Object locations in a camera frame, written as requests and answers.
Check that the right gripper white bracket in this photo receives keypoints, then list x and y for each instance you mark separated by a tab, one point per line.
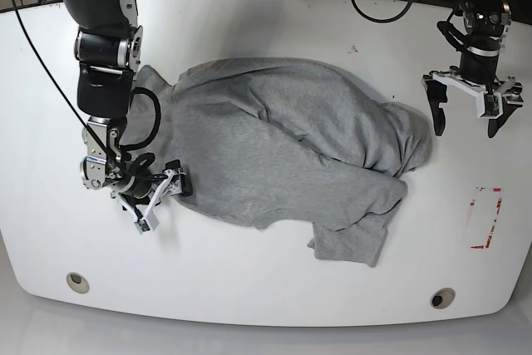
139	200

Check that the right table grommet hole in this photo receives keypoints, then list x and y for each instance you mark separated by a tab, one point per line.
443	298

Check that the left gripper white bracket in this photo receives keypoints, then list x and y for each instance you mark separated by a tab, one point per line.
475	76

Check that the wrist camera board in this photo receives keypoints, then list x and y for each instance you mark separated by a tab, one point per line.
492	105
142	226

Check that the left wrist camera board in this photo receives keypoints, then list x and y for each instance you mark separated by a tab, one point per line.
492	105

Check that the left table grommet hole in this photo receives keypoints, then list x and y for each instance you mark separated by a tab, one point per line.
77	283

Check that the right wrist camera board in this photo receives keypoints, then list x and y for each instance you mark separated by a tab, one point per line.
142	226

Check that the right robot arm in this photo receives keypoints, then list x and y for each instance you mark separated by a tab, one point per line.
107	47

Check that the red tape marking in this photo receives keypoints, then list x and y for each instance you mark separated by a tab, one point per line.
482	216

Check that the table grommet hole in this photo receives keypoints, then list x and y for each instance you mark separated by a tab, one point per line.
443	298
77	283

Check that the grey T-shirt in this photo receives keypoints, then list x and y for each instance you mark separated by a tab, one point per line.
268	139

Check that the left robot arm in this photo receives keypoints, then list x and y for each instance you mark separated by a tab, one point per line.
477	30

